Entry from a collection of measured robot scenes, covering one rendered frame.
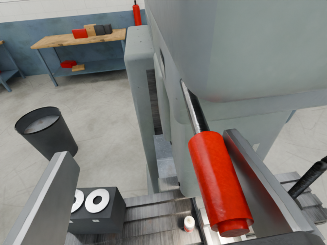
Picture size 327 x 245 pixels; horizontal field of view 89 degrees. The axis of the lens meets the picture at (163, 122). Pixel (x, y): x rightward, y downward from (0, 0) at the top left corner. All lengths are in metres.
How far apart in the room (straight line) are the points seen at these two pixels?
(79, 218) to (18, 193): 1.95
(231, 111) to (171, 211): 0.71
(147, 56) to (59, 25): 4.24
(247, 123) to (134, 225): 0.70
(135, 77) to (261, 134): 0.53
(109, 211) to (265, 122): 0.59
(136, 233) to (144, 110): 0.55
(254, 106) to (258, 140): 0.14
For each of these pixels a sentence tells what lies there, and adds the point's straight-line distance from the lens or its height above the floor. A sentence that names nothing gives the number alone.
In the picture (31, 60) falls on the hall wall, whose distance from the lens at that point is 5.45.
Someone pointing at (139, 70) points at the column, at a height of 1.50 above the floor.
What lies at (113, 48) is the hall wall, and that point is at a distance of 4.73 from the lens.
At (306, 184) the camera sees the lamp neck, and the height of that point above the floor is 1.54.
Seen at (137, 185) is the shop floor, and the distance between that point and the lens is 2.05.
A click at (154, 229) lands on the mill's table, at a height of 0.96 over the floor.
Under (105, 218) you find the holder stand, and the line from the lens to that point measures 0.72.
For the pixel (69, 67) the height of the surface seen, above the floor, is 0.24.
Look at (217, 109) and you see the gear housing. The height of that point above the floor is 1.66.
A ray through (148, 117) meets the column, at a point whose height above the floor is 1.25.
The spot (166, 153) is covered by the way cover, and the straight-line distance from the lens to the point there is 0.97.
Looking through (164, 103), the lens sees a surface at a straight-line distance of 0.47.
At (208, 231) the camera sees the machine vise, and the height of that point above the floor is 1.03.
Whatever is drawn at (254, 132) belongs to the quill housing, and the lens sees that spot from 0.34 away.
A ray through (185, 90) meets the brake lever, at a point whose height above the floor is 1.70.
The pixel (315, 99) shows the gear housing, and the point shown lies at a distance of 0.29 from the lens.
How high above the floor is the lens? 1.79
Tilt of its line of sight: 42 degrees down
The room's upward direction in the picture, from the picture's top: 5 degrees counter-clockwise
